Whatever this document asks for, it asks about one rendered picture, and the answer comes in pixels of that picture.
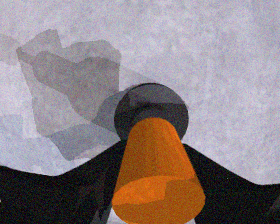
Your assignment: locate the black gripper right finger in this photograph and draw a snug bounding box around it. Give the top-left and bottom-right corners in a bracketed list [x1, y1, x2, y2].
[182, 143, 280, 224]

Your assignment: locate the orange knob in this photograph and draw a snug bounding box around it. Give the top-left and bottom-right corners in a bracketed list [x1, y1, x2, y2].
[111, 118, 205, 224]

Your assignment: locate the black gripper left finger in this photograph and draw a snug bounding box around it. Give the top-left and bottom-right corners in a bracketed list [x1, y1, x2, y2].
[0, 139, 127, 224]

